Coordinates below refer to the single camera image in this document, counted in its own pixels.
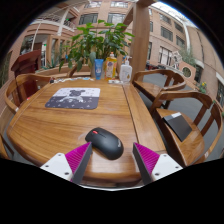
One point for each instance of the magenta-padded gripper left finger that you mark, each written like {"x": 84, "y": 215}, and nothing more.
{"x": 77, "y": 156}

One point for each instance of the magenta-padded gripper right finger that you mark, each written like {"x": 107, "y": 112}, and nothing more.
{"x": 148, "y": 158}

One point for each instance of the black computer mouse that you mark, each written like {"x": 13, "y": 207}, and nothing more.
{"x": 106, "y": 142}

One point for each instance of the grey printed mouse pad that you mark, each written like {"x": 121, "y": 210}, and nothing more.
{"x": 73, "y": 99}

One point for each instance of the dark notebook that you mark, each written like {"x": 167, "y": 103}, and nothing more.
{"x": 178, "y": 126}

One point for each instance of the white wrapped packet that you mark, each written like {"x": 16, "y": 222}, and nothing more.
{"x": 115, "y": 81}

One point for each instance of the clear pump dispenser bottle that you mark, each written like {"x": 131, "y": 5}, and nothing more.
{"x": 125, "y": 72}

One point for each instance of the yellow flowering potted plant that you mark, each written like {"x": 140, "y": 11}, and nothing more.
{"x": 202, "y": 87}

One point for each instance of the blue squeeze tube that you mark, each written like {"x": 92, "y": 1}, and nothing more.
{"x": 98, "y": 69}

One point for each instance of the yellow liquid bottle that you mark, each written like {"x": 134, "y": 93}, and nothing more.
{"x": 111, "y": 68}

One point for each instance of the white abstract sculpture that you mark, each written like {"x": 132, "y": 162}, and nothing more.
{"x": 176, "y": 60}

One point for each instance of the dark red wooden lectern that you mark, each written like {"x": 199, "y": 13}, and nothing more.
{"x": 28, "y": 63}

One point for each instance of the large green potted plant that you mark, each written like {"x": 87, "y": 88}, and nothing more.
{"x": 95, "y": 40}

